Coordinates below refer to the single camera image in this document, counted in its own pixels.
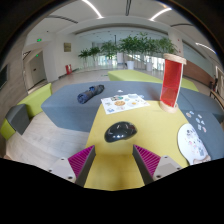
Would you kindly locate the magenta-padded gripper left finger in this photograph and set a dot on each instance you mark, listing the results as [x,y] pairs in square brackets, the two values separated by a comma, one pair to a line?
[71,168]

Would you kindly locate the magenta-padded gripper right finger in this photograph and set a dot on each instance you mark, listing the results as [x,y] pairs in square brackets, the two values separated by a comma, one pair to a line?
[156,166]

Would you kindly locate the black computer mouse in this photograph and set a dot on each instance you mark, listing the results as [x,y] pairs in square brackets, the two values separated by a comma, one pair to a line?
[120,131]

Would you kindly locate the white round printed mouse pad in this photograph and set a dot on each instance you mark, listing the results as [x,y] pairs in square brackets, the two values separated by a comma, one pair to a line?
[193,143]

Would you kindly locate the white sticker sheet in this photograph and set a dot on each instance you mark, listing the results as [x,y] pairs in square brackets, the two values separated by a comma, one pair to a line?
[125,103]

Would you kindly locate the grey seat cube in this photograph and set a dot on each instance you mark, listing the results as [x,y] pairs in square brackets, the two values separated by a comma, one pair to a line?
[18,118]

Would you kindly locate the low lime green seat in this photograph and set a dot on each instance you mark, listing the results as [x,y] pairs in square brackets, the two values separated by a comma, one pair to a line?
[6,130]

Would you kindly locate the dark blue folded umbrella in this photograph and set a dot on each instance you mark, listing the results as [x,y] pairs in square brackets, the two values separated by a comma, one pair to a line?
[90,93]

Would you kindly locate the lime green seat block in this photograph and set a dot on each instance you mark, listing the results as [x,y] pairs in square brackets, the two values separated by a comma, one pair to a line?
[35,100]

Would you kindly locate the small white sticker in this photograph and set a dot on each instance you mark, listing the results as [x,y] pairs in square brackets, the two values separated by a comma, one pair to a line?
[120,90]

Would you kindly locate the lime green bench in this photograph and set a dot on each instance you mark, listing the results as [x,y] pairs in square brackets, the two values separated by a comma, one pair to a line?
[190,85]
[133,76]

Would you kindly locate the red fire extinguisher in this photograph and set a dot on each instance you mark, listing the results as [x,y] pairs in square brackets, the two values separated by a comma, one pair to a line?
[68,69]

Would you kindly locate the potted green plants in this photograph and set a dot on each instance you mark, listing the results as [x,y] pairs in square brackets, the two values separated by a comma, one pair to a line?
[133,45]

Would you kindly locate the green exit sign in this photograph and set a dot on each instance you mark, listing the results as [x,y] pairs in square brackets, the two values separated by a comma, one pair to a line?
[39,40]

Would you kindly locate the ceiling strip lights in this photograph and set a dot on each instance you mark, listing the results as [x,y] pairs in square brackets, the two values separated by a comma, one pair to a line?
[93,8]

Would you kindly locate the wooden bench with dark frame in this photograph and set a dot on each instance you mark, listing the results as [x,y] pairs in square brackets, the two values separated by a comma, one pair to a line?
[217,96]

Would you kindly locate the brown wall plaque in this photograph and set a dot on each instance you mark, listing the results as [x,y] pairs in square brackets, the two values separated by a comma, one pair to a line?
[67,47]

